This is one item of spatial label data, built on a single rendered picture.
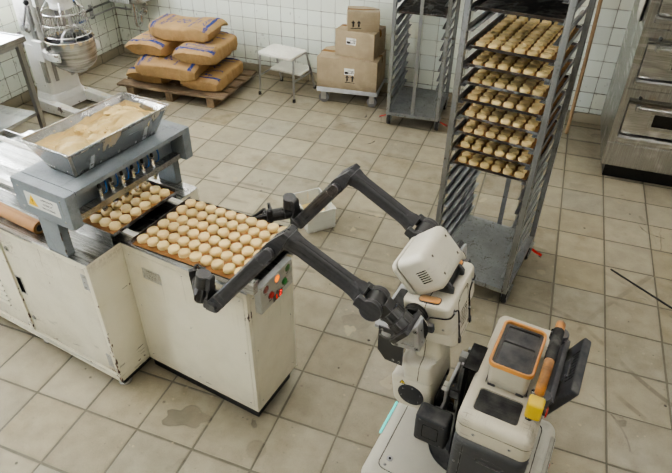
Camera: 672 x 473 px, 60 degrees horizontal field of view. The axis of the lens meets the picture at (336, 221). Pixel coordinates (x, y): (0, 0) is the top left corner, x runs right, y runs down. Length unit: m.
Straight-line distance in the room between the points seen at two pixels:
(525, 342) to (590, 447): 1.07
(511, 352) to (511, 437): 0.28
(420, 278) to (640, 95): 3.27
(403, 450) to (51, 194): 1.74
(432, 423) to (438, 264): 0.63
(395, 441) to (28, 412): 1.80
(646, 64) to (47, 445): 4.38
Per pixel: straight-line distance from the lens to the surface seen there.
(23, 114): 5.78
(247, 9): 6.55
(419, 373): 2.22
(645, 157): 5.12
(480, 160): 3.26
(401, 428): 2.62
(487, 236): 3.91
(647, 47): 4.76
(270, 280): 2.41
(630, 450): 3.20
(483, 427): 2.04
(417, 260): 1.88
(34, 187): 2.61
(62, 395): 3.34
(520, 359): 2.10
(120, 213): 2.78
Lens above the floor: 2.42
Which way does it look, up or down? 35 degrees down
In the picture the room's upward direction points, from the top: 1 degrees clockwise
